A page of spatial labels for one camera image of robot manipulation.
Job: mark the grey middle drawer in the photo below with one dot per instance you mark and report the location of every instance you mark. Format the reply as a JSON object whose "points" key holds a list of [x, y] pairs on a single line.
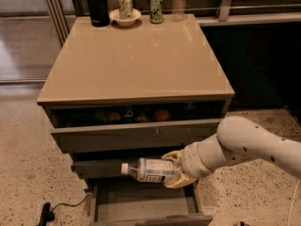
{"points": [[107, 164]]}

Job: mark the green drink can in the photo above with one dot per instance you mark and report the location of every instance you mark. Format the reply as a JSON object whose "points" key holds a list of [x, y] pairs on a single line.
{"points": [[156, 11]]}

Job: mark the green can in bowl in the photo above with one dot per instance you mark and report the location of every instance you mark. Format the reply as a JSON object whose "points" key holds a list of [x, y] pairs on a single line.
{"points": [[125, 9]]}

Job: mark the tan top drawer cabinet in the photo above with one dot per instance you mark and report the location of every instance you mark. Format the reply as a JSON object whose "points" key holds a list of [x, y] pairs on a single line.
{"points": [[120, 75]]}

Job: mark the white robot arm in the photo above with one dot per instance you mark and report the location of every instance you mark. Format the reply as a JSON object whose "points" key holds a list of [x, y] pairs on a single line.
{"points": [[236, 140]]}

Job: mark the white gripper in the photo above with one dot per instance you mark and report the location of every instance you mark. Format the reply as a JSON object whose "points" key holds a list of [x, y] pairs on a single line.
{"points": [[190, 160]]}

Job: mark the white ceramic bowl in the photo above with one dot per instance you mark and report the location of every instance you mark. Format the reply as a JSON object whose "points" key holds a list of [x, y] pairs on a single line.
{"points": [[114, 16]]}

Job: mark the grey top drawer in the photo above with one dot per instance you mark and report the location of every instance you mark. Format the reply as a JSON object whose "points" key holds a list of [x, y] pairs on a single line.
{"points": [[106, 138]]}

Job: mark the blue label plastic bottle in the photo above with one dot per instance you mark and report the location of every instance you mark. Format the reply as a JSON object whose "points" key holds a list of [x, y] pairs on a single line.
{"points": [[148, 170]]}

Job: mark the grey bottom drawer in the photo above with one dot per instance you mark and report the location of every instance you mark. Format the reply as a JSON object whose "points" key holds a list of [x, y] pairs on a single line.
{"points": [[126, 202]]}

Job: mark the grey drawer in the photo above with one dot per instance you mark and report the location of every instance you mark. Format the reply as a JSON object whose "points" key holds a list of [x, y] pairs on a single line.
{"points": [[107, 164], [106, 138], [126, 202]]}

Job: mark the clear water bottle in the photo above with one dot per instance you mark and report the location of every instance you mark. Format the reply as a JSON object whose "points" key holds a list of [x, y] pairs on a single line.
{"points": [[178, 9]]}

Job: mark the black insulated flask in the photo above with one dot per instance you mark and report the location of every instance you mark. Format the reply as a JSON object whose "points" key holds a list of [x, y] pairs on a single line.
{"points": [[98, 12]]}

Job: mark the orange fruit in drawer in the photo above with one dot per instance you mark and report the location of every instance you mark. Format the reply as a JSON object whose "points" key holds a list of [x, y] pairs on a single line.
{"points": [[162, 114]]}

